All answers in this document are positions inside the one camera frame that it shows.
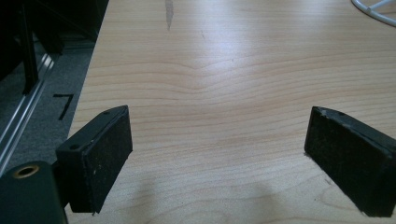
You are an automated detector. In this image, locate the aluminium floor rail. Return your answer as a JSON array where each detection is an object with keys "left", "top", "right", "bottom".
[{"left": 0, "top": 52, "right": 56, "bottom": 177}]

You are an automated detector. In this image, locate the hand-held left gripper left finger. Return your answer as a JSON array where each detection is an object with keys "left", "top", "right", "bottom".
[{"left": 55, "top": 105, "right": 134, "bottom": 216}]

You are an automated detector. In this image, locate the black metal stand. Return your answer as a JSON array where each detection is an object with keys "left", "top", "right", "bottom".
[{"left": 17, "top": 0, "right": 41, "bottom": 95}]

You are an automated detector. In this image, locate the white wire rack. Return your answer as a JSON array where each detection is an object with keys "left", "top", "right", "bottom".
[{"left": 350, "top": 0, "right": 396, "bottom": 28}]

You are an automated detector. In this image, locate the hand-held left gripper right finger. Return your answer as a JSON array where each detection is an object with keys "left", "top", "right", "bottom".
[{"left": 304, "top": 105, "right": 396, "bottom": 218}]

